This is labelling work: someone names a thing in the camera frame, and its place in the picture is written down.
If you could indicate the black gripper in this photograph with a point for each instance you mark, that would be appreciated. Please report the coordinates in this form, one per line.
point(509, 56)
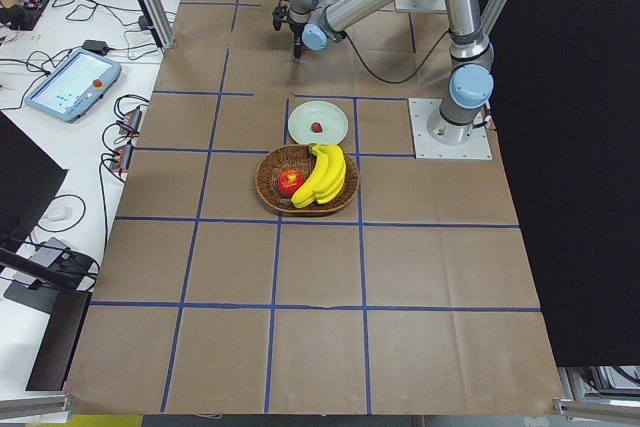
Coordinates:
point(297, 33)

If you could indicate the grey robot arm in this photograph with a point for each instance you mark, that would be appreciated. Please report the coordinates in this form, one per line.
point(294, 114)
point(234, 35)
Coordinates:
point(314, 23)

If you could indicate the light green plate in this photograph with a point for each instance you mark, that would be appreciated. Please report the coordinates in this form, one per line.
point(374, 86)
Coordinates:
point(333, 120)

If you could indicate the brown wicker basket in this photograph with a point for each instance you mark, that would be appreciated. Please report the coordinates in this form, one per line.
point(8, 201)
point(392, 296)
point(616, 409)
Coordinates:
point(298, 157)

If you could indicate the red apple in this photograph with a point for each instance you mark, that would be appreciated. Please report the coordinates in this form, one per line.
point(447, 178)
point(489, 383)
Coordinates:
point(289, 181)

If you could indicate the yellow banana bunch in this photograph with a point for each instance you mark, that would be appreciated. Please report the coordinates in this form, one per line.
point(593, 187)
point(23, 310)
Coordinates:
point(326, 179)

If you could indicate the black power adapter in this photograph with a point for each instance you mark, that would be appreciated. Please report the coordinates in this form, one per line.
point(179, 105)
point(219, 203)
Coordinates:
point(96, 46)

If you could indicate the usb hub upper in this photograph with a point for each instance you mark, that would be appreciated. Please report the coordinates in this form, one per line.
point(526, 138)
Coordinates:
point(129, 125)

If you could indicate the usb hub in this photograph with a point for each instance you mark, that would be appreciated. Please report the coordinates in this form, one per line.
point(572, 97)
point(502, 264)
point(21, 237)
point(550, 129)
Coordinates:
point(129, 125)
point(121, 160)

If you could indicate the usb hub lower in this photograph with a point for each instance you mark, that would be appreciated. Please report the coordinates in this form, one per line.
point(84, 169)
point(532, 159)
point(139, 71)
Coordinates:
point(121, 160)

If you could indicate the blue teach pendant near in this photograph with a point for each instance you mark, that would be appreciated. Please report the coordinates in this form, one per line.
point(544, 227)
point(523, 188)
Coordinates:
point(75, 85)

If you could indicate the black electronics board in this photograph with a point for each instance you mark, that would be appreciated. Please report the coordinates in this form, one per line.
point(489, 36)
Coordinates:
point(25, 16)

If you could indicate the black curtain panel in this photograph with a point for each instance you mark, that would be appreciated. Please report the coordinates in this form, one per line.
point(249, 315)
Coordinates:
point(566, 105)

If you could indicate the white charger block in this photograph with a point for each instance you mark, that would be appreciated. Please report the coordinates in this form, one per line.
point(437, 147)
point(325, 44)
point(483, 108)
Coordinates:
point(60, 213)

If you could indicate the black monitor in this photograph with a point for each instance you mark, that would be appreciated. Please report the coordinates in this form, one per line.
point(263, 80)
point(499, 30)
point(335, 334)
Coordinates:
point(29, 181)

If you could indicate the brown paper table cover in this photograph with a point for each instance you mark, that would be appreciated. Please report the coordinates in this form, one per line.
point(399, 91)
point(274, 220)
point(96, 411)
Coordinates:
point(416, 298)

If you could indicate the grey dock box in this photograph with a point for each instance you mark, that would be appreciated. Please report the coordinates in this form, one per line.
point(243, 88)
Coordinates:
point(48, 254)

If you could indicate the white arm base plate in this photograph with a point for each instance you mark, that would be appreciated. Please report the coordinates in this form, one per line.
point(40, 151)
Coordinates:
point(450, 147)

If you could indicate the aluminium rail bottom left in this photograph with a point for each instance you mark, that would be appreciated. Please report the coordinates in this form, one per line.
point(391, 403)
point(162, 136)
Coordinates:
point(44, 407)

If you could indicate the aluminium rail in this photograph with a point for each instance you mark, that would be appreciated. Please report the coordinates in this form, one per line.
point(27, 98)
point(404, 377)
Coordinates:
point(609, 410)
point(44, 407)

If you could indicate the aluminium rail bottom right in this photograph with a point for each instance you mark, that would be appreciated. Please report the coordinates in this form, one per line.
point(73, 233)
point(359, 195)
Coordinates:
point(609, 410)

